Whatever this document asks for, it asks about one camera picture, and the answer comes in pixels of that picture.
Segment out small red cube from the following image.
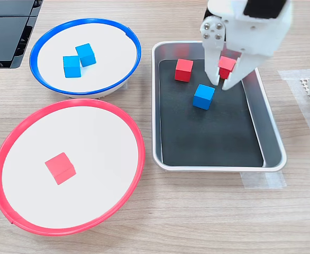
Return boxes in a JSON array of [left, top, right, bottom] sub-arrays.
[[174, 58, 194, 83], [217, 55, 237, 80], [44, 152, 77, 186]]

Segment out small blue cube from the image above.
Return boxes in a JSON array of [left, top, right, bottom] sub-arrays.
[[75, 43, 97, 68], [193, 84, 216, 111], [62, 55, 82, 79]]

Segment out steel tray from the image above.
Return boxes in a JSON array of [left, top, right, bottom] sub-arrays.
[[151, 40, 288, 173]]

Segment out black tray mat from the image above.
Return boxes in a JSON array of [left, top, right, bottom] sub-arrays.
[[159, 58, 265, 168]]

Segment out white plate with blue rim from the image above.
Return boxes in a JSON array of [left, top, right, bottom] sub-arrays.
[[29, 17, 142, 100]]

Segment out clear tape strip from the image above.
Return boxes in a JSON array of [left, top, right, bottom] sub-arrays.
[[240, 170, 287, 190]]

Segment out white plate with red rim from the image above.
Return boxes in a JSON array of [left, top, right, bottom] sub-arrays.
[[0, 98, 147, 237]]

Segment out black electronic device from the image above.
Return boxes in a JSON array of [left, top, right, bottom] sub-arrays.
[[0, 0, 43, 69]]

